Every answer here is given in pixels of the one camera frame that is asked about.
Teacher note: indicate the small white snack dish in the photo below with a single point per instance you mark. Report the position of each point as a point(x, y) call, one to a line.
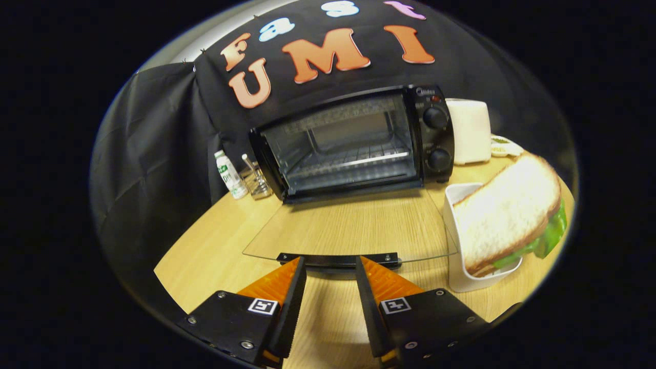
point(505, 147)

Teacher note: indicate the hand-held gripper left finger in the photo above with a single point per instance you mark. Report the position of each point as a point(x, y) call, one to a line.
point(291, 312)

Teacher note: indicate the sandwich with lettuce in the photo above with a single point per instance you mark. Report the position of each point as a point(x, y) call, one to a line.
point(505, 210)

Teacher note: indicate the black backdrop cloth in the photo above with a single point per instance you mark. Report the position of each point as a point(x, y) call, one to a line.
point(154, 154)

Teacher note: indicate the white bottle green label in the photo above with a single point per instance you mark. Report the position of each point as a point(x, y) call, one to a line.
point(229, 177)

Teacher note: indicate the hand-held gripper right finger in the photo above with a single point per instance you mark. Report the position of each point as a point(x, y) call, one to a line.
point(370, 318)

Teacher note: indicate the clear glass jar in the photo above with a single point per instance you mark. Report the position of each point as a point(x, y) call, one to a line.
point(259, 184)

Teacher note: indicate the black toaster oven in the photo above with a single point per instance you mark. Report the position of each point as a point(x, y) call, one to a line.
point(435, 141)

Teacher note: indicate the white bread toaster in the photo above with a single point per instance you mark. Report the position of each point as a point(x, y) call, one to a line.
point(470, 130)

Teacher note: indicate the white rectangular dish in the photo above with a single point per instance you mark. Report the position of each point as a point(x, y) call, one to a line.
point(459, 281)

